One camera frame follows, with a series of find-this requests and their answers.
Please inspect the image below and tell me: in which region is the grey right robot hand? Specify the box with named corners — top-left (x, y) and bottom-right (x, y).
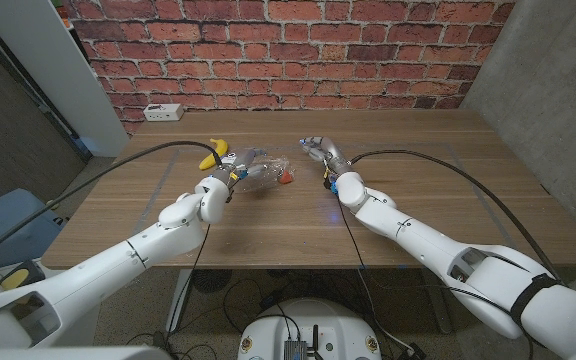
top-left (298, 135), bottom-right (354, 177)

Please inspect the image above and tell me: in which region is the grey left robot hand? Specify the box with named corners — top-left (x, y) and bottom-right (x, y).
top-left (210, 147), bottom-right (269, 189)

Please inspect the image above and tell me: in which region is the clear plastic wrap sheet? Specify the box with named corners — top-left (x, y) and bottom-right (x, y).
top-left (232, 154), bottom-right (297, 194)

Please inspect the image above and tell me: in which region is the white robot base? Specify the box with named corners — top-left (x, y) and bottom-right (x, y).
top-left (236, 298), bottom-right (383, 360)

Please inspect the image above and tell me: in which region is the yellow toy banana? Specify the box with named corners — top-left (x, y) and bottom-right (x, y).
top-left (198, 138), bottom-right (230, 171)

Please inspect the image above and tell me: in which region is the grey tape outline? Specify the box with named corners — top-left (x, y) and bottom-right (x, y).
top-left (137, 142), bottom-right (527, 264)

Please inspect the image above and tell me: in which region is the white power strip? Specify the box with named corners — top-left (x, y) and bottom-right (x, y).
top-left (142, 103), bottom-right (185, 123)

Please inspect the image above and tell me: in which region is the red brick printed backdrop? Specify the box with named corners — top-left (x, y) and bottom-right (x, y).
top-left (62, 0), bottom-right (517, 135)

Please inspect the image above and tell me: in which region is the round black floor fan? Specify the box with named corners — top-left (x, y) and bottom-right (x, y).
top-left (191, 268), bottom-right (233, 295)

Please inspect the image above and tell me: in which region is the white table leg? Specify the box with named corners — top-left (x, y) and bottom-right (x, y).
top-left (165, 268), bottom-right (194, 334)

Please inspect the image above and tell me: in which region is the grey table leg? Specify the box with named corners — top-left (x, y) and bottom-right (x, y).
top-left (422, 279), bottom-right (454, 335)

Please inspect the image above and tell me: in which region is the white pillar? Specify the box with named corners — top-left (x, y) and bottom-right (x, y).
top-left (0, 0), bottom-right (130, 159)

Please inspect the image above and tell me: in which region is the blue plastic bin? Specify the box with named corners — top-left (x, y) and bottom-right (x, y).
top-left (0, 188), bottom-right (64, 274)

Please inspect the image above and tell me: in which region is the yellow and black device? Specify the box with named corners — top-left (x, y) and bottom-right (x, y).
top-left (0, 259), bottom-right (47, 292)

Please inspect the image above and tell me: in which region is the white robot torso edge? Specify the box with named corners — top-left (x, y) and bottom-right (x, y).
top-left (0, 346), bottom-right (172, 360)

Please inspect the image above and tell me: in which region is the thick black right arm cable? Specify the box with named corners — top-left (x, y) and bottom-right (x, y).
top-left (348, 148), bottom-right (564, 286)

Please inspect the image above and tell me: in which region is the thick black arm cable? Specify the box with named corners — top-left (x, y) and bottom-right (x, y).
top-left (348, 148), bottom-right (564, 286)
top-left (0, 140), bottom-right (224, 266)

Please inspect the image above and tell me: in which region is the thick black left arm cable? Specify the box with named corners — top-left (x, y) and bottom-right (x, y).
top-left (0, 140), bottom-right (224, 266)

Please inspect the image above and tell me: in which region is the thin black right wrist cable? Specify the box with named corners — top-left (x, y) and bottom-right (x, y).
top-left (335, 198), bottom-right (384, 321)

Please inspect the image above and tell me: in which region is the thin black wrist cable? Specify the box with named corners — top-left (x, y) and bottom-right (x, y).
top-left (335, 198), bottom-right (384, 321)
top-left (162, 223), bottom-right (212, 349)

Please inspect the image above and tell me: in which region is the thin black left wrist cable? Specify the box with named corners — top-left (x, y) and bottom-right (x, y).
top-left (162, 223), bottom-right (212, 349)

